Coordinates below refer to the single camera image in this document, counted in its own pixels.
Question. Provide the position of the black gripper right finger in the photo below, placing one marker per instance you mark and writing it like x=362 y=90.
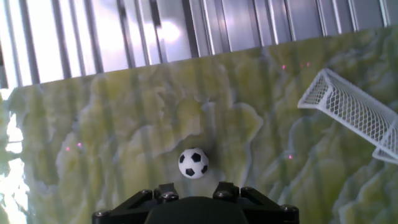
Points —
x=264 y=208

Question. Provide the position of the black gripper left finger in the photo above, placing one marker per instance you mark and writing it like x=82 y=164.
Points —
x=130 y=208

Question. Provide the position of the small black white soccer ball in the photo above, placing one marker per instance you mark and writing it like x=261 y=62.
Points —
x=193 y=163

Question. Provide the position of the white mesh toy goal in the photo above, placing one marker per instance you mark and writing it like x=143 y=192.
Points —
x=351 y=105

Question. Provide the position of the green marbled mat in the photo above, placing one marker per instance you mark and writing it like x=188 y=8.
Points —
x=124 y=124

